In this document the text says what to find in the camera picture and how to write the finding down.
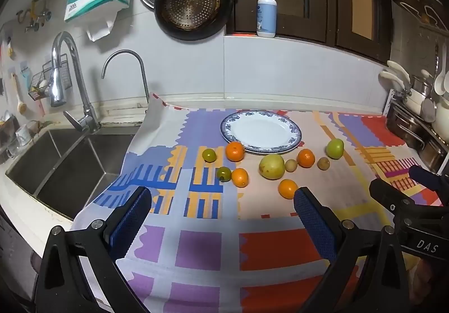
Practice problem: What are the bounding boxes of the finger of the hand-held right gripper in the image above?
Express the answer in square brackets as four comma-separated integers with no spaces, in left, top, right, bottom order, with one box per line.
[369,178,416,218]
[409,165,449,191]

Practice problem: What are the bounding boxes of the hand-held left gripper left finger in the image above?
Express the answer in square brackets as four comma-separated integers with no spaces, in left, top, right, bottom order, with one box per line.
[33,186,153,313]

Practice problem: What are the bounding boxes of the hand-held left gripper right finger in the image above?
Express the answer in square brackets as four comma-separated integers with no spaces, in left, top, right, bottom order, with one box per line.
[294,187,411,313]

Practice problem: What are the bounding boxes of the orange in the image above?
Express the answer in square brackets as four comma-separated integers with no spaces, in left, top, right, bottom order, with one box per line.
[225,141,245,162]
[231,168,249,188]
[297,148,315,168]
[278,179,299,200]

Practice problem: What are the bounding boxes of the green apple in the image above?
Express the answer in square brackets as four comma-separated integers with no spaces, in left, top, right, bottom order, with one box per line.
[326,138,345,160]

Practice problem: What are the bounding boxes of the large yellow-green pear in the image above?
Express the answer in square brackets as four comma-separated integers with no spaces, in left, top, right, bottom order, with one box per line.
[259,154,285,180]

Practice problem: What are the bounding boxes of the blue-rimmed white plate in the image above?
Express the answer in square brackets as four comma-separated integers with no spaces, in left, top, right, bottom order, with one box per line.
[220,110,302,154]

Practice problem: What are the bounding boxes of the metal dish rack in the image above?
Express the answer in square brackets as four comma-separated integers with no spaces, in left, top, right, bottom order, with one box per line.
[384,89,449,173]

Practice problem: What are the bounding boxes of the metal spatula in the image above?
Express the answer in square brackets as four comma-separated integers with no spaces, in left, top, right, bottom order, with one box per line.
[421,43,441,124]

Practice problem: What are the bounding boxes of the colourful printed tablecloth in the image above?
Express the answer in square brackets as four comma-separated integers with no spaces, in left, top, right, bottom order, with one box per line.
[70,92,443,313]

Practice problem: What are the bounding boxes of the stainless steel sink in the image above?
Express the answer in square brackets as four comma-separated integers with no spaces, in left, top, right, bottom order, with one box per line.
[5,129,141,220]

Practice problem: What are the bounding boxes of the white spoon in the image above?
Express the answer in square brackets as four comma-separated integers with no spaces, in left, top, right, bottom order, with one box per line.
[434,64,449,96]

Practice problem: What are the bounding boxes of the white ladle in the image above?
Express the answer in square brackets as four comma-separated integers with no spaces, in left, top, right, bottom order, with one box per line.
[386,61,412,89]
[379,71,411,96]

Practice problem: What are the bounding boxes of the thin gooseneck faucet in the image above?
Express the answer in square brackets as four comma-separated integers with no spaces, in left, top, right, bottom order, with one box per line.
[101,50,150,114]

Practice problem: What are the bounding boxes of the large chrome faucet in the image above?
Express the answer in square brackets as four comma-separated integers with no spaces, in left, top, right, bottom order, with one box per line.
[51,31,102,135]

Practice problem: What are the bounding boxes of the white pump soap bottle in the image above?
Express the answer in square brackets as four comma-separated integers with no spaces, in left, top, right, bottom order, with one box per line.
[257,0,278,38]

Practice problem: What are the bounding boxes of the brass perforated strainer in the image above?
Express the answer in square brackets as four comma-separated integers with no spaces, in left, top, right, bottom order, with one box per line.
[163,0,221,30]

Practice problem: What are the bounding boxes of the wooden handle brush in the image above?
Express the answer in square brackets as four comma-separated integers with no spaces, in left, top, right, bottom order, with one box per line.
[12,73,30,115]

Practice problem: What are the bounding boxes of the black wire basket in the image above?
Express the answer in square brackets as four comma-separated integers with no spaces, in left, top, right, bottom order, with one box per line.
[29,54,72,101]

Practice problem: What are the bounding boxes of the wall hooks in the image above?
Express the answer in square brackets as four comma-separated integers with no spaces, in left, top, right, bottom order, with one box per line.
[16,0,53,33]

